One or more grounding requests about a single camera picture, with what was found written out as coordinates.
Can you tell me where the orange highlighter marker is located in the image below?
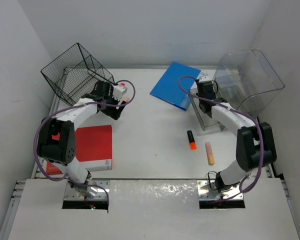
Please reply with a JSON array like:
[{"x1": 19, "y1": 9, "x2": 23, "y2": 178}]
[{"x1": 187, "y1": 130, "x2": 197, "y2": 150}]

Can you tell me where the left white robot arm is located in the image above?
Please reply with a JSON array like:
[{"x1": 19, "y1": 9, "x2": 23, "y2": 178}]
[{"x1": 33, "y1": 80, "x2": 131, "y2": 188}]

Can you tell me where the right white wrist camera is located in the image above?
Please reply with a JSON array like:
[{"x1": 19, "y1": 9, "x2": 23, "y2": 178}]
[{"x1": 197, "y1": 72, "x2": 210, "y2": 82}]

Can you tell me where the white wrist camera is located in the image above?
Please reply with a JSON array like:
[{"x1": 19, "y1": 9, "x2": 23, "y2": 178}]
[
  {"x1": 112, "y1": 84, "x2": 127, "y2": 101},
  {"x1": 197, "y1": 72, "x2": 210, "y2": 82}
]

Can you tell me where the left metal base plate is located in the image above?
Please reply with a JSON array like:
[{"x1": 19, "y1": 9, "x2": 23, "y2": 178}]
[{"x1": 63, "y1": 179, "x2": 110, "y2": 201}]

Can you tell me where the black wire mesh basket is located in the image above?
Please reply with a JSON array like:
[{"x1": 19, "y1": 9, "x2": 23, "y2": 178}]
[{"x1": 40, "y1": 43, "x2": 115, "y2": 106}]

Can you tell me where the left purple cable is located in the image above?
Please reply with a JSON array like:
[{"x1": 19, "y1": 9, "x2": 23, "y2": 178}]
[{"x1": 33, "y1": 79, "x2": 136, "y2": 203}]

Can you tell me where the blue folder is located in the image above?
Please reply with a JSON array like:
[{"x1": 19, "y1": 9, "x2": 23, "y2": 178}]
[{"x1": 149, "y1": 62, "x2": 202, "y2": 111}]

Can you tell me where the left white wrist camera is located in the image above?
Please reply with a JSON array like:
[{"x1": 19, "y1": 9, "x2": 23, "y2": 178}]
[{"x1": 112, "y1": 84, "x2": 127, "y2": 101}]

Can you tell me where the metal base plate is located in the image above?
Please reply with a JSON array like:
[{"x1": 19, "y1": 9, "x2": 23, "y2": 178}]
[
  {"x1": 63, "y1": 179, "x2": 110, "y2": 201},
  {"x1": 197, "y1": 179, "x2": 244, "y2": 201}
]

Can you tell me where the pink eraser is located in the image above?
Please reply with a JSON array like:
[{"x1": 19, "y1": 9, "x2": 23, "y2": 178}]
[{"x1": 120, "y1": 96, "x2": 130, "y2": 105}]

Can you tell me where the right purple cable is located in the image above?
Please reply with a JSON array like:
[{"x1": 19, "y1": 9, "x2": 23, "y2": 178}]
[{"x1": 177, "y1": 76, "x2": 265, "y2": 202}]

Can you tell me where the purple cable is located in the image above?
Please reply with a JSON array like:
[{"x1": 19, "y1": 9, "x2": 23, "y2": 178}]
[
  {"x1": 177, "y1": 76, "x2": 265, "y2": 202},
  {"x1": 33, "y1": 79, "x2": 136, "y2": 203}
]

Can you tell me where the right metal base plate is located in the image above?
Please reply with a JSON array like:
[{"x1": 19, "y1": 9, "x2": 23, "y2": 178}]
[{"x1": 197, "y1": 179, "x2": 244, "y2": 201}]

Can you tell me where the clear grey drawer organizer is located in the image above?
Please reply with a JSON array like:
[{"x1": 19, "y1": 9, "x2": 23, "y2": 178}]
[{"x1": 213, "y1": 49, "x2": 285, "y2": 118}]

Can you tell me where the yellow pink highlighter marker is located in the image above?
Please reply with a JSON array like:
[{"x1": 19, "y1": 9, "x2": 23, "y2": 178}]
[{"x1": 205, "y1": 142, "x2": 215, "y2": 166}]

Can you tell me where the red notebook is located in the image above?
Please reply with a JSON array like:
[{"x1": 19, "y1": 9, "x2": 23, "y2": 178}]
[{"x1": 45, "y1": 124, "x2": 113, "y2": 176}]

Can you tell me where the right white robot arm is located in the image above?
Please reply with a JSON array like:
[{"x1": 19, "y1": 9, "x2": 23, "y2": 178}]
[{"x1": 195, "y1": 79, "x2": 277, "y2": 193}]

